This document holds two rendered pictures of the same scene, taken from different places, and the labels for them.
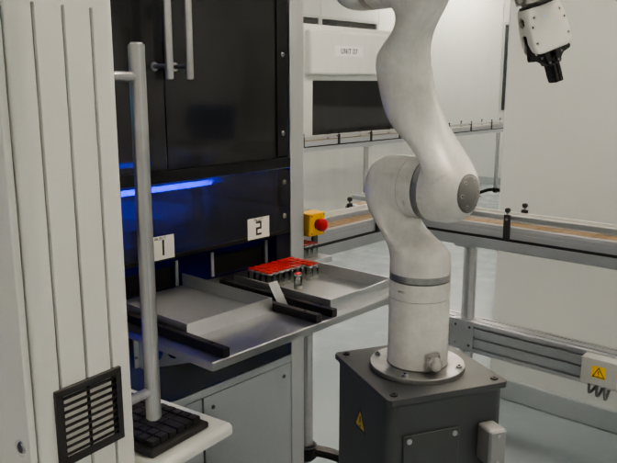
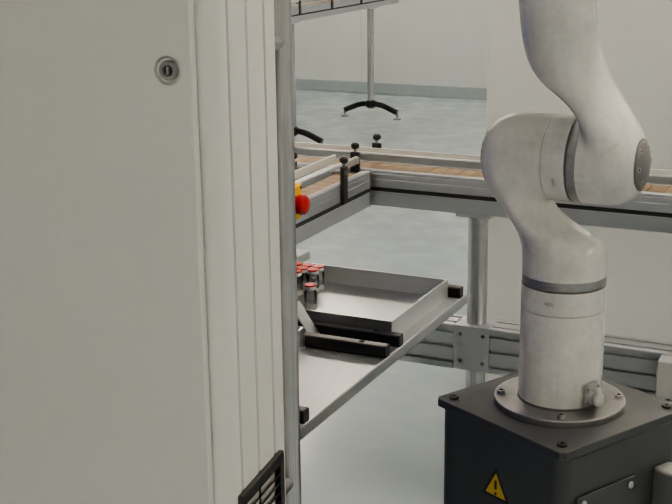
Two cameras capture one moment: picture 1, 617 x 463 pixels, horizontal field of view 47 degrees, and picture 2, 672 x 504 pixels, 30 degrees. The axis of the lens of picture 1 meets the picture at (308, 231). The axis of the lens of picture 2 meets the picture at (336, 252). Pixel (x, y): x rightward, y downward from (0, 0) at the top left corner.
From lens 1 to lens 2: 0.62 m
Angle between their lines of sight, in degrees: 16
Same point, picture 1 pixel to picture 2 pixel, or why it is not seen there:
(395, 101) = (553, 46)
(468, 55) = not seen: outside the picture
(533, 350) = not seen: hidden behind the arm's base
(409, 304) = (561, 320)
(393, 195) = (536, 171)
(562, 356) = (625, 365)
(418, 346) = (573, 376)
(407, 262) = (559, 262)
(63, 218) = (244, 254)
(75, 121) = (252, 118)
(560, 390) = not seen: hidden behind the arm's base
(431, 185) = (601, 157)
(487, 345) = (511, 361)
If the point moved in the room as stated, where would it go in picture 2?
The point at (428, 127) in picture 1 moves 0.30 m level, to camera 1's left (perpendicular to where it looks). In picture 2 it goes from (594, 79) to (376, 90)
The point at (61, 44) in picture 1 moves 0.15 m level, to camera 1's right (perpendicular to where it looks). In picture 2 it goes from (243, 14) to (396, 9)
